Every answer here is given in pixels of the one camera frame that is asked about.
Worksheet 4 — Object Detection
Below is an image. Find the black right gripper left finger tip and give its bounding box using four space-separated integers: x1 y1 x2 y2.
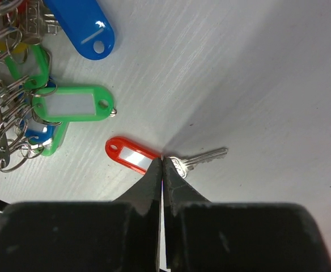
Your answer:
0 159 162 271

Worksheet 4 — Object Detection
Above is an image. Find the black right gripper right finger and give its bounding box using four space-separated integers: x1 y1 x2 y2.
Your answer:
163 158 331 271

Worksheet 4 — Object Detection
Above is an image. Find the blue key tag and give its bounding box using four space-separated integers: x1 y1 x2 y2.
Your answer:
44 0 115 61

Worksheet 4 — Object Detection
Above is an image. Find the green key tag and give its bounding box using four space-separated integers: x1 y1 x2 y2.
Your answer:
32 86 117 123

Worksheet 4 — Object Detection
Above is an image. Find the silver key with red tag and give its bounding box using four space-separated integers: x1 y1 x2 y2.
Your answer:
105 137 228 178

